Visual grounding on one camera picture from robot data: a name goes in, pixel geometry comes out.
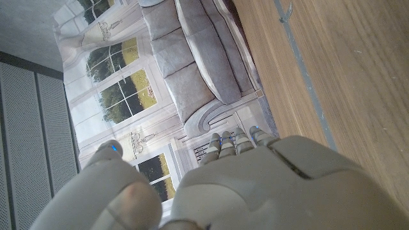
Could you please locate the grey tape outline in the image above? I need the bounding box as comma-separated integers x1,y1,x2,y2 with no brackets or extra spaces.
273,0,338,151

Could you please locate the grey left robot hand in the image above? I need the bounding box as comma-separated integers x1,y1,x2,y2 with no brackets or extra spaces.
30,125,409,230

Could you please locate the printed living room backdrop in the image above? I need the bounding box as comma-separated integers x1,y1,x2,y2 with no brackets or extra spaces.
52,0,281,224

